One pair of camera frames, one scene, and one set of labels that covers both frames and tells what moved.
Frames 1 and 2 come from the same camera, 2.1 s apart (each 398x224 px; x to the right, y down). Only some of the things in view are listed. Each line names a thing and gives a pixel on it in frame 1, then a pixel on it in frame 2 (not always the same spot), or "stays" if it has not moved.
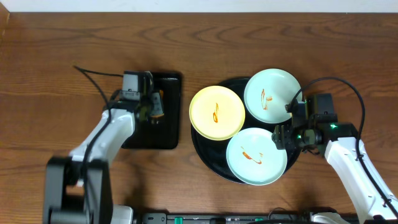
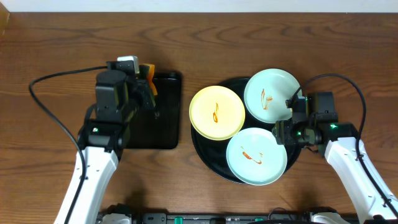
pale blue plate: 267,93 stays
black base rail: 277,217 stays
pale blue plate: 253,159 stays
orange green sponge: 157,104 to 146,71
